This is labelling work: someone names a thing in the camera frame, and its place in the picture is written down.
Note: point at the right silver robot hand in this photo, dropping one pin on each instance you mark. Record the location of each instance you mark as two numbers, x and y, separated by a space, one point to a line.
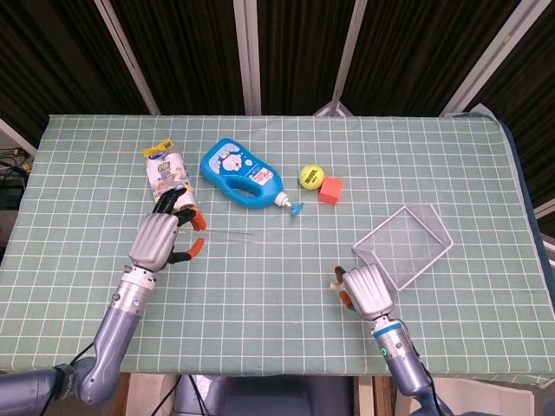
368 292

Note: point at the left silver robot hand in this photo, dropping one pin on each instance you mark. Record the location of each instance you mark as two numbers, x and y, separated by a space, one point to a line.
154 238

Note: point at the white rubber stopper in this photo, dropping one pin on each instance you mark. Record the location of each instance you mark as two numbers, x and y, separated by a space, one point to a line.
334 285

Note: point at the transparent glass test tube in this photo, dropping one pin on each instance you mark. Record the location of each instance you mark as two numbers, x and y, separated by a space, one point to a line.
230 237

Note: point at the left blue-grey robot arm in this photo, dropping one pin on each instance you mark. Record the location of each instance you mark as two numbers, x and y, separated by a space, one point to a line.
110 333

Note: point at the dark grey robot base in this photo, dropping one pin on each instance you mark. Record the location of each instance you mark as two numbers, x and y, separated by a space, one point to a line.
269 396

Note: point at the yellow pack of rolls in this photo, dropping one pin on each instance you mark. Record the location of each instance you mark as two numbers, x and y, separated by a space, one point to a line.
167 169

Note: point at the green checked tablecloth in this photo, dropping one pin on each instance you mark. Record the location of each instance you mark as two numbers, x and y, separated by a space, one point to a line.
277 303

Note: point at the blue detergent bottle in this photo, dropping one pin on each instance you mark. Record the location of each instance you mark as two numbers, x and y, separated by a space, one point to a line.
225 164

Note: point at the red cube block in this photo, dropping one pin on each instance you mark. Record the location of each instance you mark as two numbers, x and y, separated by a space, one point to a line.
330 190

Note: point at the yellow tennis ball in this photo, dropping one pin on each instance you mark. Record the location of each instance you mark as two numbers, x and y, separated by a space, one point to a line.
311 177

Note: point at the dark pleated curtain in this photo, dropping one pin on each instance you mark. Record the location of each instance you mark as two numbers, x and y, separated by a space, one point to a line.
195 52

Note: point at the white metal frame bar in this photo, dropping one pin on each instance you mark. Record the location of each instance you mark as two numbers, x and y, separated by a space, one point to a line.
17 136

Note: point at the white metal frame post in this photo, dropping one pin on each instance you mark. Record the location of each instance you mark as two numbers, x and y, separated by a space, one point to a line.
492 56
351 43
249 56
128 56

